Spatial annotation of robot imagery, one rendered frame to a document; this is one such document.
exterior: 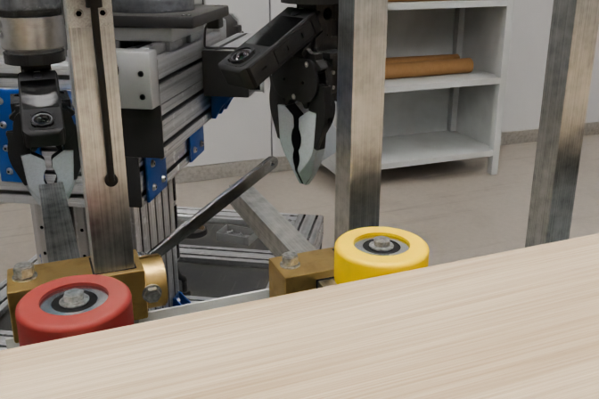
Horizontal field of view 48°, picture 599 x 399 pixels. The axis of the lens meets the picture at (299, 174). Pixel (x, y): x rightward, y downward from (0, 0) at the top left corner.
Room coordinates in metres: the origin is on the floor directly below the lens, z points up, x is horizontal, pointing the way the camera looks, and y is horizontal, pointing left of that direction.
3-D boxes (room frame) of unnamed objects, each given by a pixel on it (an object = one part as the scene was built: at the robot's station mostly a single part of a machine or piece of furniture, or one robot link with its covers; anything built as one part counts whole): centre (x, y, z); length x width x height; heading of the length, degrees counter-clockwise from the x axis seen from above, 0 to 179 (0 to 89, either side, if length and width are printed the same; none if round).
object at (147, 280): (0.55, 0.19, 0.85); 0.14 x 0.06 x 0.05; 112
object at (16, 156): (0.82, 0.34, 0.90); 0.05 x 0.02 x 0.09; 112
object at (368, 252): (0.53, -0.07, 0.85); 0.08 x 0.08 x 0.11
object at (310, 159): (0.73, -0.03, 0.94); 0.06 x 0.03 x 0.09; 132
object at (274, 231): (0.71, 0.00, 0.81); 0.44 x 0.03 x 0.04; 22
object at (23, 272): (0.54, 0.24, 0.88); 0.02 x 0.02 x 0.01
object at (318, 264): (0.65, -0.04, 0.81); 0.14 x 0.06 x 0.05; 112
